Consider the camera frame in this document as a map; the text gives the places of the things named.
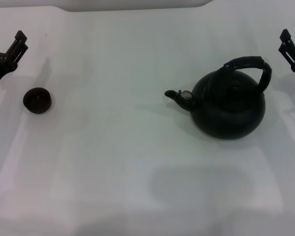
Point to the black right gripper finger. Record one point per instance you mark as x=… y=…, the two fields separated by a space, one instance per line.
x=291 y=52

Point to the dark brown teacup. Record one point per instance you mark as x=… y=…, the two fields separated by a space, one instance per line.
x=37 y=102

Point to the black round kettle teapot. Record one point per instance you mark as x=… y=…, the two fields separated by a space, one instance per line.
x=226 y=110

